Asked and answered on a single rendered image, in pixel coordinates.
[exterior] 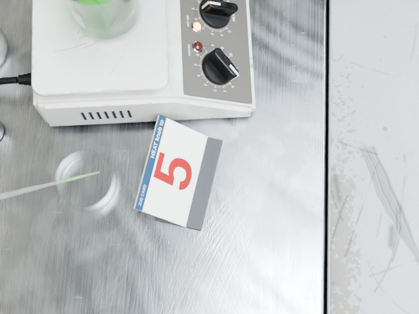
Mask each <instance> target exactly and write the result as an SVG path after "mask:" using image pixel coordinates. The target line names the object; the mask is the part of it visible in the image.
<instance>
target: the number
mask: <svg viewBox="0 0 419 314"><path fill-rule="evenodd" d="M202 138H203V137H202V136H200V135H197V134H195V133H193V132H190V131H188V130H186V129H184V128H182V127H180V126H177V125H175V124H173V123H170V122H168V121H166V122H165V126H164V129H163V134H162V137H161V141H160V145H159V149H158V153H157V157H156V160H155V165H154V168H153V172H152V176H151V180H150V184H149V187H148V191H147V196H146V198H145V203H144V206H143V208H144V209H146V210H149V211H151V212H155V213H157V214H160V215H163V216H165V217H169V218H170V219H174V220H176V221H179V222H182V219H183V215H184V211H185V207H186V202H187V199H188V194H189V191H190V186H191V182H192V179H193V174H194V171H195V166H196V162H197V158H198V153H199V150H200V146H201V141H202Z"/></svg>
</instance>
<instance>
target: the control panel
mask: <svg viewBox="0 0 419 314"><path fill-rule="evenodd" d="M223 1H225V2H232V3H235V4H237V6H238V11H237V12H235V13H234V14H233V15H232V16H231V18H230V21H229V23H228V24H227V25H226V26H225V27H223V28H220V29H215V28H212V27H210V26H209V25H207V24H206V23H205V21H204V20H203V19H202V17H201V14H200V4H201V2H202V0H180V20H181V51H182V67H183V92H184V95H189V96H194V97H202V98H210V99H215V100H224V101H229V102H238V103H246V104H253V99H252V89H251V69H250V59H249V40H248V20H247V10H246V0H223ZM196 22H198V23H200V24H201V29H200V30H199V31H197V30H196V29H195V28H194V27H193V24H194V23H196ZM197 42H199V43H200V44H201V45H202V49H201V50H196V49H195V47H194V44H195V43H197ZM215 48H220V49H221V50H222V51H223V52H224V54H225V55H226V56H227V57H228V58H229V59H230V61H231V62H232V63H233V65H234V66H235V67H236V68H237V69H238V71H239V76H238V77H236V78H235V79H234V80H232V81H229V82H228V83H226V84H224V85H216V84H214V83H212V82H210V81H209V80H208V79H207V78H206V76H205V74H204V72H203V68H202V63H203V59H204V57H205V56H206V55H207V54H209V53H210V52H211V51H212V50H214V49H215Z"/></svg>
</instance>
